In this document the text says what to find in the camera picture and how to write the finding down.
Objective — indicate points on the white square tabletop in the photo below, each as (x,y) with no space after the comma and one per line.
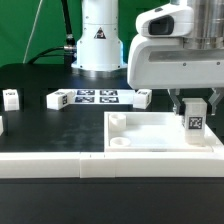
(152,132)

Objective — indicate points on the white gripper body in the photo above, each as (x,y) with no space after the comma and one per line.
(163,63)

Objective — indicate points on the white obstacle fence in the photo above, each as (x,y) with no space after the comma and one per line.
(110,165)

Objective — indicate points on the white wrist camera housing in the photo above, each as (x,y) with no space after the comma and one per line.
(166,21)

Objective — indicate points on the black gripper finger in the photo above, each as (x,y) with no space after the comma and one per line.
(177,106)
(215,98)

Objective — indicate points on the sheet of fiducial tags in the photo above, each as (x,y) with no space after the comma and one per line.
(97,96)

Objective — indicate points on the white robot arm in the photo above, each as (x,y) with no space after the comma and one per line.
(99,49)

